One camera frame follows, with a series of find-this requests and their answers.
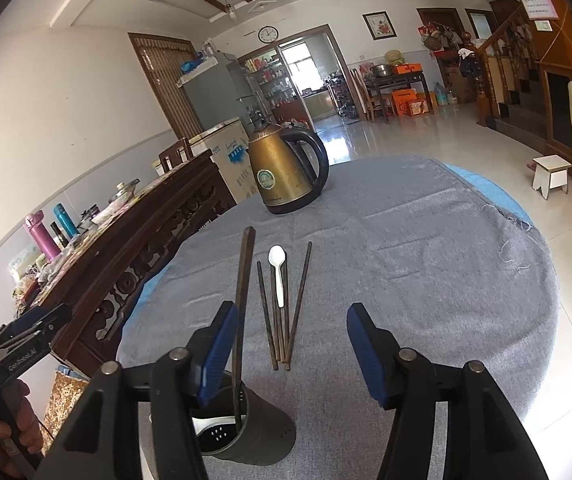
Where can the wooden staircase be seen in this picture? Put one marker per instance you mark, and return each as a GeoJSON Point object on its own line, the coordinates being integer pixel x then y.
{"type": "Point", "coordinates": [526, 100]}

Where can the door with bamboo curtain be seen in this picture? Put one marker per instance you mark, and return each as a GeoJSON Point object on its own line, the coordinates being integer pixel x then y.
{"type": "Point", "coordinates": [165, 85]}

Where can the wooden dining chair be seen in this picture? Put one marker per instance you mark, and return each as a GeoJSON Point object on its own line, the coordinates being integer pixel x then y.
{"type": "Point", "coordinates": [363, 95]}

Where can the metal bowl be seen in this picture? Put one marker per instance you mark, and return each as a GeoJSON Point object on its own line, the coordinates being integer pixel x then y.
{"type": "Point", "coordinates": [381, 70]}

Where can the dark wooden side table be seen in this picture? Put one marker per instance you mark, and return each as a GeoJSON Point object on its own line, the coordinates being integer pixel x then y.
{"type": "Point", "coordinates": [398, 81]}

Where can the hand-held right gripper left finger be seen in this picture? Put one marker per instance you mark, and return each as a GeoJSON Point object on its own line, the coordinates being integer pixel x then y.
{"type": "Point", "coordinates": [218, 350]}

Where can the blue under cloth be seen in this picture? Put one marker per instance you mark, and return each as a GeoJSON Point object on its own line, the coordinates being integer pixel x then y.
{"type": "Point", "coordinates": [496, 190]}

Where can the grey tablecloth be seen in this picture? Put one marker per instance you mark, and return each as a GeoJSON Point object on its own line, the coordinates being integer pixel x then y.
{"type": "Point", "coordinates": [391, 260]}

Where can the white plastic spoon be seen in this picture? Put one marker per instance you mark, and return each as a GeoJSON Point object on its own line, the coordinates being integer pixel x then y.
{"type": "Point", "coordinates": [276, 256]}

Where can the black bottle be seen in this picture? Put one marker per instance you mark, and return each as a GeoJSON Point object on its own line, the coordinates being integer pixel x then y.
{"type": "Point", "coordinates": [59, 235]}

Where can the dark grey utensil holder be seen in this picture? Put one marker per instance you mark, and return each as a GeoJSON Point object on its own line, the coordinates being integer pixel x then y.
{"type": "Point", "coordinates": [266, 430]}

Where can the grey refrigerator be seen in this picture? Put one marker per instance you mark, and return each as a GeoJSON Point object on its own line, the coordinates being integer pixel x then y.
{"type": "Point", "coordinates": [215, 95]}

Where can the round wall clock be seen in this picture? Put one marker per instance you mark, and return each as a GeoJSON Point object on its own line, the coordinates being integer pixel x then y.
{"type": "Point", "coordinates": [268, 34]}

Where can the framed flower picture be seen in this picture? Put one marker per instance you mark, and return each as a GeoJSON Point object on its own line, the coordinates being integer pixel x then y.
{"type": "Point", "coordinates": [380, 26]}

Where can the person's left hand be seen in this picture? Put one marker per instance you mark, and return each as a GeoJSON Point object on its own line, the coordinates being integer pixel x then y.
{"type": "Point", "coordinates": [28, 420]}

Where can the clear water jug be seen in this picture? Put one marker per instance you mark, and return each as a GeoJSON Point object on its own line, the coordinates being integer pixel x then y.
{"type": "Point", "coordinates": [441, 92]}

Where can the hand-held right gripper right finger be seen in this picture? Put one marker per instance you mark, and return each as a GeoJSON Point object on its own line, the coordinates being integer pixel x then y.
{"type": "Point", "coordinates": [366, 345]}

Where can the small white stool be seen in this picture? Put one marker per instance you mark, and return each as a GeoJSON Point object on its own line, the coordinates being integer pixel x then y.
{"type": "Point", "coordinates": [551, 170]}

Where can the white wall switch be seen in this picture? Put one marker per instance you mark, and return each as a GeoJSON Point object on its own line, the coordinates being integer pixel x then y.
{"type": "Point", "coordinates": [544, 26]}

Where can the brown wooden door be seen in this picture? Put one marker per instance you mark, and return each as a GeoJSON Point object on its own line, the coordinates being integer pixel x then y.
{"type": "Point", "coordinates": [438, 25]}

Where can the blue basket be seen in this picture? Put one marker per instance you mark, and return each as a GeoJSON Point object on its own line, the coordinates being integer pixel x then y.
{"type": "Point", "coordinates": [190, 66]}

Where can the white chest freezer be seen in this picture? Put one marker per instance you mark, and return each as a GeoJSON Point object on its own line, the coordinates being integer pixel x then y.
{"type": "Point", "coordinates": [231, 160]}

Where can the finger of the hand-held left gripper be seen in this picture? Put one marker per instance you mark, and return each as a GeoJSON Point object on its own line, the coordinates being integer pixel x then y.
{"type": "Point", "coordinates": [20, 357]}
{"type": "Point", "coordinates": [40, 316]}

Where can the gold patterned bag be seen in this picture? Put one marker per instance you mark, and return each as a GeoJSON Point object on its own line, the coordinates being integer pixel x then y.
{"type": "Point", "coordinates": [63, 410]}

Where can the teal thermos bottle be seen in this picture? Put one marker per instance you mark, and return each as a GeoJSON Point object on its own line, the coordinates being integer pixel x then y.
{"type": "Point", "coordinates": [65, 222]}

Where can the carved wooden sideboard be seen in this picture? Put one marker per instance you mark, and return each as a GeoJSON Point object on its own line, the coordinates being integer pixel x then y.
{"type": "Point", "coordinates": [140, 260]}

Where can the glass shelf cabinet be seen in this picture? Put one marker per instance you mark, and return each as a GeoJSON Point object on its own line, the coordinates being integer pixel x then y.
{"type": "Point", "coordinates": [271, 80]}

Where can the tall orange box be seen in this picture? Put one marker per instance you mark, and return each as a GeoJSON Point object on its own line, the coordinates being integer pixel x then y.
{"type": "Point", "coordinates": [403, 102]}

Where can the pink thermos bottle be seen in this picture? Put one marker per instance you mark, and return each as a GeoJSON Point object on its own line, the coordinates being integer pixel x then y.
{"type": "Point", "coordinates": [43, 240]}

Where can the gold electric kettle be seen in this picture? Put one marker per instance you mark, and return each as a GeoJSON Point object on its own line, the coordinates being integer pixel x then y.
{"type": "Point", "coordinates": [276, 170]}

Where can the flat orange box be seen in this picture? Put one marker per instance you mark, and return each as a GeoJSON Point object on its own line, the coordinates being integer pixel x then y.
{"type": "Point", "coordinates": [408, 68]}

